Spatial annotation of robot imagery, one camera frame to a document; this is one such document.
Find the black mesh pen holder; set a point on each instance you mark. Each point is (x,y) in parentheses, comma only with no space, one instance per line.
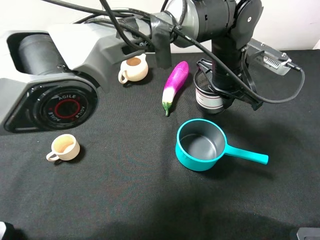
(207,100)

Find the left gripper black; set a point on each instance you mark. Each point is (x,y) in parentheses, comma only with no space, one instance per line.
(221,82)

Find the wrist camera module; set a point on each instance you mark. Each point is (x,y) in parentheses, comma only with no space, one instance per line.
(270,58)

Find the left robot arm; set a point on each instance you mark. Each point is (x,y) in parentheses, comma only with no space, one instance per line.
(49,79)

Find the black table cloth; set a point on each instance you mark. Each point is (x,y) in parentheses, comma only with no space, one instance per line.
(127,184)

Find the cream ceramic cup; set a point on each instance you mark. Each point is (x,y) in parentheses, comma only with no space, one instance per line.
(64,147)

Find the cream ceramic teapot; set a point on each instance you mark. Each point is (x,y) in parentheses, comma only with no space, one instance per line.
(133,69)

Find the purple toy eggplant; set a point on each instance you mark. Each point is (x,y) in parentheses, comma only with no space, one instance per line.
(173,84)

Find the teal saucepan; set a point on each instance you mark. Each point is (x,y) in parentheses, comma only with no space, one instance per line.
(200,143)

